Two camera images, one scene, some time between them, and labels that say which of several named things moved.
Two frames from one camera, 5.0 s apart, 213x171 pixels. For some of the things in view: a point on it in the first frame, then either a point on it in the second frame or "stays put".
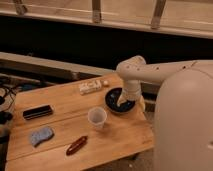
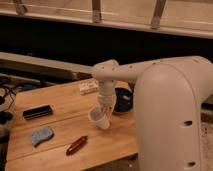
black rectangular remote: [37, 112] stays put
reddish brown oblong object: [77, 145] stays put
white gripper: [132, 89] → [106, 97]
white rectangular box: [89, 86] stays put
